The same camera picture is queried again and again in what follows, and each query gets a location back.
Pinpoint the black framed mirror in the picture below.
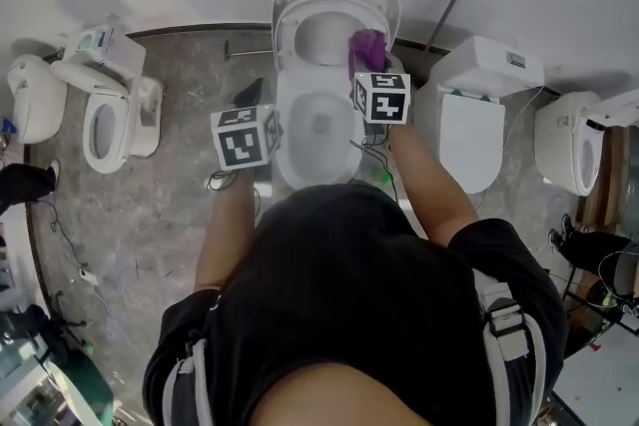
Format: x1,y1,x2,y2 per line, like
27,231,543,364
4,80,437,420
548,313,639,426

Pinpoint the white toilet bowl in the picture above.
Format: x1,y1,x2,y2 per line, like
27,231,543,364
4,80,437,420
273,59,395,191

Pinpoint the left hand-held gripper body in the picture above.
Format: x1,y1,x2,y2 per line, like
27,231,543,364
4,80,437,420
210,77,284,172

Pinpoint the grey backpack strap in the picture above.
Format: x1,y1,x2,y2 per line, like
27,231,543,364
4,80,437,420
162,336,216,426
471,268,548,426

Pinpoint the person's black shirt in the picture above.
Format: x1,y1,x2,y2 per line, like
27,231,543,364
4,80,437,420
142,183,568,426

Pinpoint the white closed toilet with tank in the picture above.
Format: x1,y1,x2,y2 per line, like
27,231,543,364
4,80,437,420
413,34,546,196

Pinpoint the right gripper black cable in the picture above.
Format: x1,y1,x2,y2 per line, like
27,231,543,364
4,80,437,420
348,134,400,204

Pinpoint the person's right forearm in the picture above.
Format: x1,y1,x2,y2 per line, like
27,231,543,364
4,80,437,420
386,122,480,248

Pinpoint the white toilet with labelled tank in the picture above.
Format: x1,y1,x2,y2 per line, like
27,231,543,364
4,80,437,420
49,27,165,175

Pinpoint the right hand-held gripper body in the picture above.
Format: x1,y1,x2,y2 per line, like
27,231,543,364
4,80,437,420
350,72,412,137

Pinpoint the purple cloth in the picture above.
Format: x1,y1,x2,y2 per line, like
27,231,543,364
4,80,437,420
347,28,390,81

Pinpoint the long metal pole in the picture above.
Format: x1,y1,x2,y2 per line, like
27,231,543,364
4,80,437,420
422,0,470,55

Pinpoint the short metal rod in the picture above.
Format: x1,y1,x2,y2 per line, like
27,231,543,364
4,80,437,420
223,40,275,60

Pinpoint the white smart toilet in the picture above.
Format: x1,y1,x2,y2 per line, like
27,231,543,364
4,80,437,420
533,88,639,199

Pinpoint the person's left forearm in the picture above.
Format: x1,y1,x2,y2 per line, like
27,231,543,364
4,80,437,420
193,164,264,293

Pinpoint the wooden door frame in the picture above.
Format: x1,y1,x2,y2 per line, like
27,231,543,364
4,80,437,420
576,124,633,228

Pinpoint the person's chin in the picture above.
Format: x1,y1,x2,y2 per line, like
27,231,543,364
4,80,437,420
249,361,453,426

